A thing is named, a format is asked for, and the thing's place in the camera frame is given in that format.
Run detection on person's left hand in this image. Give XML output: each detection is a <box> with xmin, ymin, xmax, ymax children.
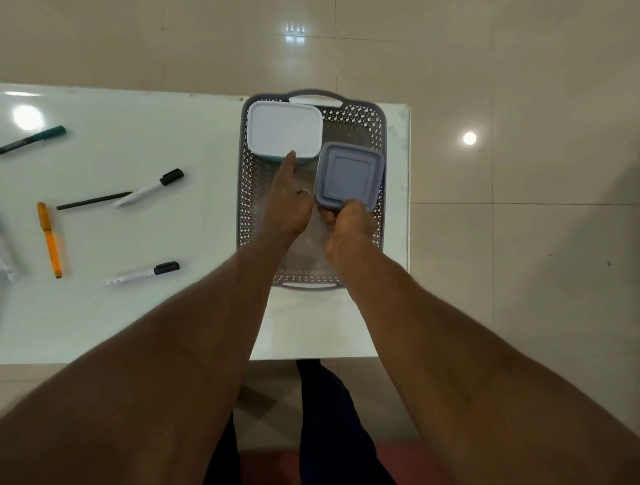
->
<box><xmin>260</xmin><ymin>150</ymin><xmax>315</xmax><ymax>246</ymax></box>

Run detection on person's right hand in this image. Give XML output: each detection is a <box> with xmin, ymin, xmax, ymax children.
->
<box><xmin>318</xmin><ymin>199</ymin><xmax>382</xmax><ymax>270</ymax></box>

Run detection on grey square lidded container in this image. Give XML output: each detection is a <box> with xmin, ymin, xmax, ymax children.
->
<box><xmin>313</xmin><ymin>141</ymin><xmax>386</xmax><ymax>213</ymax></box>

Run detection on person's left forearm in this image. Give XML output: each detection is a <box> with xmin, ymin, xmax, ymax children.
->
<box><xmin>0</xmin><ymin>234</ymin><xmax>302</xmax><ymax>485</ymax></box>

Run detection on person's right forearm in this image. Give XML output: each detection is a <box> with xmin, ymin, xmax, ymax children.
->
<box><xmin>326</xmin><ymin>246</ymin><xmax>640</xmax><ymax>485</ymax></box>

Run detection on grey perforated plastic basket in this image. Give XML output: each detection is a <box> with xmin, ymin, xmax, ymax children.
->
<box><xmin>236</xmin><ymin>89</ymin><xmax>389</xmax><ymax>292</ymax></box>

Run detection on white rectangular lidded container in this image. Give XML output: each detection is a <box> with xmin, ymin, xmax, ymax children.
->
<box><xmin>246</xmin><ymin>100</ymin><xmax>324</xmax><ymax>162</ymax></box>

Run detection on white marker with black cap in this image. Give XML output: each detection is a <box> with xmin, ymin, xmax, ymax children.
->
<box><xmin>113</xmin><ymin>168</ymin><xmax>185</xmax><ymax>209</ymax></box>
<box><xmin>104</xmin><ymin>261</ymin><xmax>181</xmax><ymax>287</ymax></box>

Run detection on dark blue trousers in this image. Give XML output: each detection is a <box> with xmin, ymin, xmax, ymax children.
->
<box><xmin>202</xmin><ymin>359</ymin><xmax>397</xmax><ymax>485</ymax></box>

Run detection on thin black pen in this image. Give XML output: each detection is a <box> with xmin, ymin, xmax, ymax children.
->
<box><xmin>56</xmin><ymin>191</ymin><xmax>134</xmax><ymax>211</ymax></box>

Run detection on orange pen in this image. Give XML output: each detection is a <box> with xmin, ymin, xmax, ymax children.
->
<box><xmin>36</xmin><ymin>202</ymin><xmax>64</xmax><ymax>279</ymax></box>

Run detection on red floor mat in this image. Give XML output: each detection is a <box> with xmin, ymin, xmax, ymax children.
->
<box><xmin>239</xmin><ymin>439</ymin><xmax>453</xmax><ymax>485</ymax></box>

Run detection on green capped marker pen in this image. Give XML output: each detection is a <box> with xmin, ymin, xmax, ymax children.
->
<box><xmin>0</xmin><ymin>125</ymin><xmax>67</xmax><ymax>156</ymax></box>

